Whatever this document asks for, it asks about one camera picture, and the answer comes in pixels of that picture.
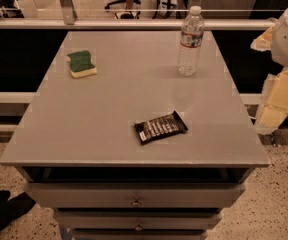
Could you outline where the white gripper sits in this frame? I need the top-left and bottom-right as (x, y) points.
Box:
(250, 8), (288, 129)

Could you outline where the green and yellow sponge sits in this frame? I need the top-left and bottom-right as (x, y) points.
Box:
(67, 50), (97, 79)

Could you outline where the black rxbar chocolate wrapper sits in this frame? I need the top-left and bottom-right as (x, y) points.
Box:
(134, 111), (188, 145)

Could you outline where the clear plastic water bottle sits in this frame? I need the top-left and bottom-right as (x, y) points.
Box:
(177, 6), (205, 76)

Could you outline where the top drawer metal knob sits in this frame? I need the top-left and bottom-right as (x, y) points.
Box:
(131, 197), (142, 208)

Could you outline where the drawer metal knob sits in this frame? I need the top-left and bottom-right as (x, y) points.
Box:
(131, 197), (142, 208)
(134, 223), (143, 232)

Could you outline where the middle drawer metal knob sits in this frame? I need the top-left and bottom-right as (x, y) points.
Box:
(134, 223), (143, 232)

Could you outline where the grey drawer cabinet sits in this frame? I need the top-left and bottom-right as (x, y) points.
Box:
(0, 30), (271, 240)

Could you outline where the bottom grey drawer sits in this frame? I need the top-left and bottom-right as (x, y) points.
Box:
(73, 229), (207, 240)

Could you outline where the grey drawer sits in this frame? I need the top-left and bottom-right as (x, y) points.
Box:
(55, 210), (222, 230)
(25, 183), (245, 208)
(73, 229), (207, 240)

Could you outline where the middle grey drawer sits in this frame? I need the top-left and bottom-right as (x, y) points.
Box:
(55, 210), (222, 230)

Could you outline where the top grey drawer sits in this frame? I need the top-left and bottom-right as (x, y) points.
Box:
(25, 183), (245, 208)

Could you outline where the metal railing frame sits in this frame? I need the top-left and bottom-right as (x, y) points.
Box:
(0, 0), (274, 31)

